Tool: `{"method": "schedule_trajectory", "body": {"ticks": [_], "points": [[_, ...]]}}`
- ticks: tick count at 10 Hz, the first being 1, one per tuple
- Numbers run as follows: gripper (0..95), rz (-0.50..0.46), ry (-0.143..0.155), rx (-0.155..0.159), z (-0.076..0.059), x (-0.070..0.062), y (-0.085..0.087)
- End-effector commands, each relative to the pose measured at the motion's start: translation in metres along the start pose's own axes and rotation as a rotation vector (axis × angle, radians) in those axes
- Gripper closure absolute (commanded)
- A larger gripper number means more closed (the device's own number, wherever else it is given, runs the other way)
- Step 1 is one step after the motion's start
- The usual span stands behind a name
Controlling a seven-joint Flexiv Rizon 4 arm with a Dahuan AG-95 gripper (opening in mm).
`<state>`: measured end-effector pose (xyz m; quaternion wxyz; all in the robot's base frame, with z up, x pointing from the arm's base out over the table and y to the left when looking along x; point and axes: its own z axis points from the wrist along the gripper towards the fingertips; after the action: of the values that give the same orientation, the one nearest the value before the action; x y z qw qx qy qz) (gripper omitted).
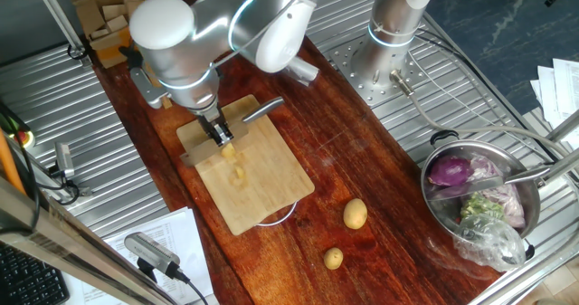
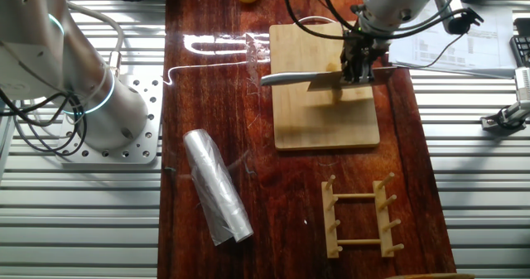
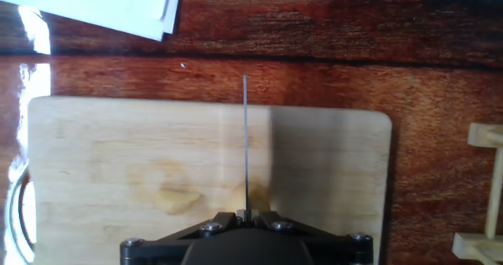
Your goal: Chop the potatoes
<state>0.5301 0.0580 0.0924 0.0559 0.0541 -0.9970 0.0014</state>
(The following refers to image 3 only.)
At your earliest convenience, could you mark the wooden cutting board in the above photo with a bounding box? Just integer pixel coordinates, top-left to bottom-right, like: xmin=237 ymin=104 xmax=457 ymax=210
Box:
xmin=27 ymin=95 xmax=393 ymax=265

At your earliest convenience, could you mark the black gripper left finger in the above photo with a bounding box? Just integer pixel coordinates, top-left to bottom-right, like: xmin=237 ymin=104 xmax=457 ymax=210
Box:
xmin=176 ymin=208 xmax=248 ymax=239

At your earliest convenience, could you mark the printed white paper stack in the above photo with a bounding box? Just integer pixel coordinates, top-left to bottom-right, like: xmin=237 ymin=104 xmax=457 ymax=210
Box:
xmin=0 ymin=0 xmax=184 ymax=42

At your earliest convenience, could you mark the thin peeled potato slice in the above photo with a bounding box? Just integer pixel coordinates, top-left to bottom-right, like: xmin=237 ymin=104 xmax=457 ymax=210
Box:
xmin=154 ymin=188 xmax=204 ymax=215

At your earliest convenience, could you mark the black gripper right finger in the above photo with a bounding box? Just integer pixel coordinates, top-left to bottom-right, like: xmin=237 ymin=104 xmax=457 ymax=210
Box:
xmin=248 ymin=208 xmax=315 ymax=235

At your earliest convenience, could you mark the wooden peg knife rack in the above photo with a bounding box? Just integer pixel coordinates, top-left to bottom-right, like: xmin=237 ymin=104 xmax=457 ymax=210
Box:
xmin=451 ymin=122 xmax=503 ymax=265

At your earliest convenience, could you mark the thick peeled potato chunk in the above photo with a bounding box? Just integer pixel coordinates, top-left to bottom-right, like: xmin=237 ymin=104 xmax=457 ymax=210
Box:
xmin=231 ymin=181 xmax=273 ymax=215

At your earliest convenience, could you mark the steel kitchen cleaver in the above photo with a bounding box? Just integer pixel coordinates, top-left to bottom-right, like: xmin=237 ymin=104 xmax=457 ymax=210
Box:
xmin=242 ymin=75 xmax=253 ymax=223

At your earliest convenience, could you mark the steel wire ring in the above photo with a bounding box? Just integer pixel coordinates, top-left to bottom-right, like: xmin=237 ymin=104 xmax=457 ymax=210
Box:
xmin=5 ymin=160 xmax=39 ymax=264

